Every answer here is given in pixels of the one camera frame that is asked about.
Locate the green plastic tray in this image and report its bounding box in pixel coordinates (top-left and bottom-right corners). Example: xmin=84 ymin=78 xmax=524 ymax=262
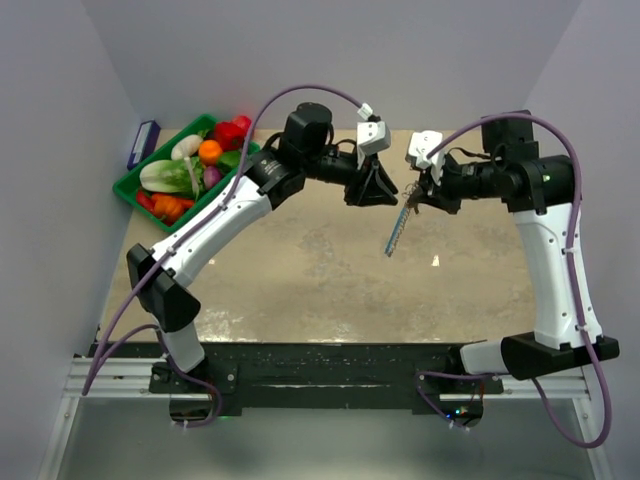
xmin=113 ymin=114 xmax=251 ymax=233

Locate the small orange pepper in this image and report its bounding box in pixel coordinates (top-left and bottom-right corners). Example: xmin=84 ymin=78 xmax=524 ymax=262
xmin=151 ymin=193 xmax=194 ymax=225

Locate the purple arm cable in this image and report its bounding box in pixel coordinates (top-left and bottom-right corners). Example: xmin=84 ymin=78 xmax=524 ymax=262
xmin=82 ymin=84 xmax=374 ymax=429
xmin=415 ymin=113 xmax=614 ymax=449

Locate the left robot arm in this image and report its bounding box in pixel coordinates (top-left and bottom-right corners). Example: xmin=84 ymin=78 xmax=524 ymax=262
xmin=127 ymin=102 xmax=398 ymax=392

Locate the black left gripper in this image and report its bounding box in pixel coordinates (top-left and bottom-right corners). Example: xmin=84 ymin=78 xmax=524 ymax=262
xmin=304 ymin=146 xmax=399 ymax=209

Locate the red tomato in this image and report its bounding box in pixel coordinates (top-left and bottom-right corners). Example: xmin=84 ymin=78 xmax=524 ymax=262
xmin=231 ymin=115 xmax=252 ymax=136

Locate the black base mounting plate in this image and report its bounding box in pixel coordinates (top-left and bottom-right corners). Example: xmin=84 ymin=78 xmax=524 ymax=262
xmin=105 ymin=342 xmax=510 ymax=425

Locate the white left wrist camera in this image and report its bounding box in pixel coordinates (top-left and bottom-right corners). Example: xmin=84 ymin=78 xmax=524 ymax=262
xmin=356 ymin=121 xmax=391 ymax=169

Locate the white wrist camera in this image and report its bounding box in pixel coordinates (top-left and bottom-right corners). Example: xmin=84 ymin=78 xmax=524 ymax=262
xmin=405 ymin=130 xmax=445 ymax=186
xmin=356 ymin=121 xmax=391 ymax=169

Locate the red chili pepper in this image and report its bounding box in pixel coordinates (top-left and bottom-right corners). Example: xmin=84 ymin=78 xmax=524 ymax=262
xmin=136 ymin=190 xmax=154 ymax=213

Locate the red bell pepper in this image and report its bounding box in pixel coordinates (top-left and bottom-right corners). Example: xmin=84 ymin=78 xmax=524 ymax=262
xmin=213 ymin=122 xmax=245 ymax=151

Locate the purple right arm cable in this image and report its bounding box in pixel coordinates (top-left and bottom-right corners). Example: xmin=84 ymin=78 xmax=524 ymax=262
xmin=415 ymin=113 xmax=614 ymax=449

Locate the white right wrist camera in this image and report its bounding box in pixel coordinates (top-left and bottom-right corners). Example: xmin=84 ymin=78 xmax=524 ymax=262
xmin=405 ymin=130 xmax=445 ymax=186

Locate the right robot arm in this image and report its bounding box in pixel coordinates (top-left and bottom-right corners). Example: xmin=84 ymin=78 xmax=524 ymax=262
xmin=406 ymin=110 xmax=620 ymax=393

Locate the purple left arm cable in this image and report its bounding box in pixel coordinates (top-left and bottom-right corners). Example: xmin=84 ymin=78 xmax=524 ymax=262
xmin=82 ymin=84 xmax=374 ymax=429

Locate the purple box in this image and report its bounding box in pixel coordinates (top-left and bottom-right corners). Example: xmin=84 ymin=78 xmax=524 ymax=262
xmin=126 ymin=120 xmax=160 ymax=171

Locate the white radish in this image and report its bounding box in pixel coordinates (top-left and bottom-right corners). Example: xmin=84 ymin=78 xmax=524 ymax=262
xmin=171 ymin=134 xmax=204 ymax=160

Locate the purple onion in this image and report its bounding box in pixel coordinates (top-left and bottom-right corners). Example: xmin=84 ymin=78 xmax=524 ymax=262
xmin=203 ymin=166 xmax=224 ymax=190

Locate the green leafy cabbage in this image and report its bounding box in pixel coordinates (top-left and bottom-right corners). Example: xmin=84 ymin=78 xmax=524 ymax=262
xmin=139 ymin=157 xmax=206 ymax=197

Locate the green bell pepper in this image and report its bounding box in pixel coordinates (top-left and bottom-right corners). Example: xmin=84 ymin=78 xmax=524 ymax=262
xmin=216 ymin=150 xmax=241 ymax=174

